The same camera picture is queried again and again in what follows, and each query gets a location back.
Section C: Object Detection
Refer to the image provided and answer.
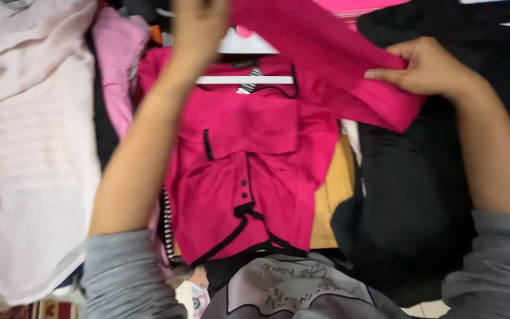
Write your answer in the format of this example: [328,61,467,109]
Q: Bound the person's right hand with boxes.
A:
[364,36,481,99]

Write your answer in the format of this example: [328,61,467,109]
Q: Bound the person's left hand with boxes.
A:
[169,0,232,71]

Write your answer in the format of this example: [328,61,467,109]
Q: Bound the magenta jacket with black trim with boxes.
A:
[135,0,426,266]

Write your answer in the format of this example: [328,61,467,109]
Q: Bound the white plastic clothes hanger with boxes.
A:
[195,27,295,86]

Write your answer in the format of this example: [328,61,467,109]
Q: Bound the light pink shirt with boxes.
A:
[91,6,150,140]

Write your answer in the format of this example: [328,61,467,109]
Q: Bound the black white striped inner top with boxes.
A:
[161,188,177,262]

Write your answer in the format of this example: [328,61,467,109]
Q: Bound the pale pink garment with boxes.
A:
[0,0,103,306]

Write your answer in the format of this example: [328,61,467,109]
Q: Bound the wooden board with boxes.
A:
[309,133,357,250]

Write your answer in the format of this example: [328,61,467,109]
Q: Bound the black garment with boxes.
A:
[330,0,510,306]

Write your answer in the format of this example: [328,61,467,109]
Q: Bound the person's grey printed shirt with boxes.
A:
[82,209,510,319]

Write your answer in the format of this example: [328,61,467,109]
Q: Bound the patterned red rug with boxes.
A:
[0,300,81,319]

